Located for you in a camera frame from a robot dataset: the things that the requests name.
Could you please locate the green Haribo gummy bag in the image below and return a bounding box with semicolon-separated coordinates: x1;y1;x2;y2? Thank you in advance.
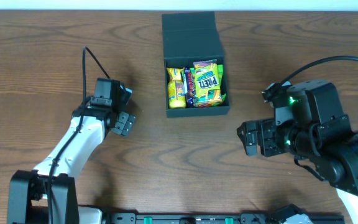
190;65;226;105

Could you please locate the yellow sour candy canister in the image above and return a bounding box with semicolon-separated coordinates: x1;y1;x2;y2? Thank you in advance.
167;80;186;109

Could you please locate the small yellow snack packet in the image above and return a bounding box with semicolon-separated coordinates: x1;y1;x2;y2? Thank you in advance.
167;68;184;81

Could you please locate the blue Dairy Milk bar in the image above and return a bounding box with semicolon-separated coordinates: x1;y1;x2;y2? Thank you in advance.
182;67;195;108

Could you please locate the green Pretz snack box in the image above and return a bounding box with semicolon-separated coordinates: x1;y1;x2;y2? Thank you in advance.
193;59;223;108

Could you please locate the black gift box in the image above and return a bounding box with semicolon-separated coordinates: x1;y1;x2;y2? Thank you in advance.
162;11;231;118

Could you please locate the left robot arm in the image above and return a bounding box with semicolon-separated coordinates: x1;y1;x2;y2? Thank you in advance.
7;78;135;223

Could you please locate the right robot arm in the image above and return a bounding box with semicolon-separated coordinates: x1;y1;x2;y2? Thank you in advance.
237;80;358;223

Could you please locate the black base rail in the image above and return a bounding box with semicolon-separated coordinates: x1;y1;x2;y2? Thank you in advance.
76;203;345;224

